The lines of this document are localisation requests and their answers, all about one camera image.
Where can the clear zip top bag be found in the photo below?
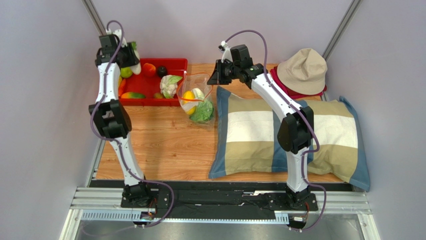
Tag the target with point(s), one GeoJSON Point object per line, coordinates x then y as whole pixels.
{"type": "Point", "coordinates": [196, 80]}

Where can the olive green fruit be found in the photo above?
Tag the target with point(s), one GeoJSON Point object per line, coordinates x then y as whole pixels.
{"type": "Point", "coordinates": [158, 95]}

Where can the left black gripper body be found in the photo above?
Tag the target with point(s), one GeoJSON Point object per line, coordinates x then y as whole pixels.
{"type": "Point", "coordinates": [128, 55]}

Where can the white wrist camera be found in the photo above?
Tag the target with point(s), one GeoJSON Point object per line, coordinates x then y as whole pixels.
{"type": "Point", "coordinates": [118, 34]}
{"type": "Point", "coordinates": [226, 52]}

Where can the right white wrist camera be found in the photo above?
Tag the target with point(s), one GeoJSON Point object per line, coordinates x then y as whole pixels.
{"type": "Point", "coordinates": [226, 52]}

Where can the red cloth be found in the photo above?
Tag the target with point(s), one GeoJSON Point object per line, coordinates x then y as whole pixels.
{"type": "Point", "coordinates": [292, 94]}

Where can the green lime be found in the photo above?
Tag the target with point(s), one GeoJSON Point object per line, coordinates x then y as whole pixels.
{"type": "Point", "coordinates": [126, 72]}

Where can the green lettuce cabbage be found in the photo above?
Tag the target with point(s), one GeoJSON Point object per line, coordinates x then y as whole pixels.
{"type": "Point", "coordinates": [204, 109]}

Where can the orange carrot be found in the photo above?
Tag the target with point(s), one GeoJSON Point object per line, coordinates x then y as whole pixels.
{"type": "Point", "coordinates": [121, 86]}

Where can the beige bucket hat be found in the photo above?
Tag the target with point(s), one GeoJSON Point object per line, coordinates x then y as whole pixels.
{"type": "Point", "coordinates": [304, 72]}

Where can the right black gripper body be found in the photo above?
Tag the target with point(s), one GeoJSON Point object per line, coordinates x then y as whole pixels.
{"type": "Point", "coordinates": [219, 72]}

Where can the dark avocado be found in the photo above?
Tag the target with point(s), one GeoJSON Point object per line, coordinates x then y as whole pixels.
{"type": "Point", "coordinates": [161, 71]}

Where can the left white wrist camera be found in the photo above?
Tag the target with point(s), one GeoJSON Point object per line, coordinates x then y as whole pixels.
{"type": "Point", "coordinates": [118, 34]}

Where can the white radish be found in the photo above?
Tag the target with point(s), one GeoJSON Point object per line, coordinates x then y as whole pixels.
{"type": "Point", "coordinates": [136, 69]}

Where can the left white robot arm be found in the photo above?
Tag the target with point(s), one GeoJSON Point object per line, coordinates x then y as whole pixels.
{"type": "Point", "coordinates": [110, 121]}

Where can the plaid pillow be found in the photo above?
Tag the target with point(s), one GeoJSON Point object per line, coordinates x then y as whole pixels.
{"type": "Point", "coordinates": [247, 132]}

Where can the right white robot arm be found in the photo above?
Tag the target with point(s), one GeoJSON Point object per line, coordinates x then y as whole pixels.
{"type": "Point", "coordinates": [296, 130]}

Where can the green orange mango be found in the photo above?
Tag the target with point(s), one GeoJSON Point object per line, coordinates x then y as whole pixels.
{"type": "Point", "coordinates": [132, 95]}

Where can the red plastic bin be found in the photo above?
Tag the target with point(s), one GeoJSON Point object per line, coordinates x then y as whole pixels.
{"type": "Point", "coordinates": [148, 86]}

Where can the yellow bell pepper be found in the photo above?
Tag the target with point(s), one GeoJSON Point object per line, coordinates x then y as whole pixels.
{"type": "Point", "coordinates": [189, 105]}

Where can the red tomato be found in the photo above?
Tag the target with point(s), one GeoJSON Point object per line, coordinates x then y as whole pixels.
{"type": "Point", "coordinates": [149, 70]}

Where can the white cauliflower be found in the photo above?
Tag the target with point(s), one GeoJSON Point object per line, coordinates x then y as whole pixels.
{"type": "Point", "coordinates": [169, 85]}

